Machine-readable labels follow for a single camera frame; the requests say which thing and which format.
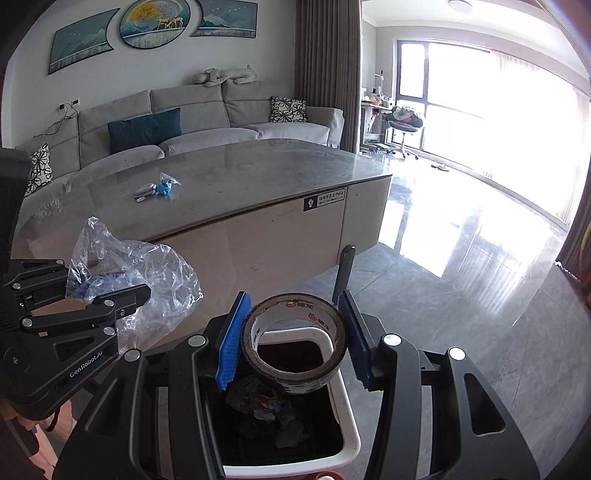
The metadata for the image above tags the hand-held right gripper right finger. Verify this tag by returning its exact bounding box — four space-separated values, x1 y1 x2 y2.
335 290 541 480

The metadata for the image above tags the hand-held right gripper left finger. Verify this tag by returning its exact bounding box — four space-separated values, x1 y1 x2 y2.
51 292 254 480

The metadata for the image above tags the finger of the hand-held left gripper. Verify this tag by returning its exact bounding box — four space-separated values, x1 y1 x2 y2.
21 284 153 343
2 258 123 309

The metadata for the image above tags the clear plastic bag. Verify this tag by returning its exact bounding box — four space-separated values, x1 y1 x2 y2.
67 216 204 352

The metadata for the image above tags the dark tape roll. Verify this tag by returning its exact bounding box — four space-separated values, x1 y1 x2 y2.
242 292 349 398

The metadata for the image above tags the white bin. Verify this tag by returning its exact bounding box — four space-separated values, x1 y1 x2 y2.
203 320 362 480

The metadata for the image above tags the person's left forearm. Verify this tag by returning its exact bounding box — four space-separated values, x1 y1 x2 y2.
0 401 75 469

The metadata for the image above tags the large floral cushion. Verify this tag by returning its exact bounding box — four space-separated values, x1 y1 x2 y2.
24 143 52 197

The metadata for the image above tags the beige coffee table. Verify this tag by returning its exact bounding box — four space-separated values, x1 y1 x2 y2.
11 138 395 347

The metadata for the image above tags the small blue wrapper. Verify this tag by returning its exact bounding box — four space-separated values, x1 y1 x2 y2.
154 172 182 197

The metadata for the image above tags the black table label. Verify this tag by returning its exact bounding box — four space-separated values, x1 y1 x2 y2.
304 191 345 212

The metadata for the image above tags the teal cushion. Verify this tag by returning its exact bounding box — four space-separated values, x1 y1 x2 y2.
107 107 182 155

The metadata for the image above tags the grey fabric sofa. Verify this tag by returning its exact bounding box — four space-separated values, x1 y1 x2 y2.
14 78 345 199

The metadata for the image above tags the swivel stool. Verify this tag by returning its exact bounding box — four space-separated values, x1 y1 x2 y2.
387 105 424 160

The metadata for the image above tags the white balcony desk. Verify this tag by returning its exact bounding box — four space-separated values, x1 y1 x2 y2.
360 85 398 153

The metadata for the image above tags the orange brown curtain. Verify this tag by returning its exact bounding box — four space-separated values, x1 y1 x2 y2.
551 203 591 296

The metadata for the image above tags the small floral cushion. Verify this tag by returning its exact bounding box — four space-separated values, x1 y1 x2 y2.
269 96 308 124

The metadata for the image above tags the grey plush toy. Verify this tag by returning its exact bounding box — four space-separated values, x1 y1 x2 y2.
192 65 257 86

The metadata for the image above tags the brown window curtain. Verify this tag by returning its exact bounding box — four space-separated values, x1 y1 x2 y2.
293 0 363 155

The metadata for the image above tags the balcony window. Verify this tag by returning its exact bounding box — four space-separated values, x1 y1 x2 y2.
392 39 591 195

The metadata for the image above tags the black charger cable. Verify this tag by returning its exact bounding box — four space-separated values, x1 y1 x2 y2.
32 104 79 139

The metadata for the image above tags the wide curved wall picture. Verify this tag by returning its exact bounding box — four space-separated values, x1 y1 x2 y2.
48 9 116 75

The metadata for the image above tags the round deer wall picture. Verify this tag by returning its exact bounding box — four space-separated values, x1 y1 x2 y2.
119 0 191 49

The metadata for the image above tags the narrow curved wall picture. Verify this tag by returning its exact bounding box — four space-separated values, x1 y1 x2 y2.
190 0 259 38

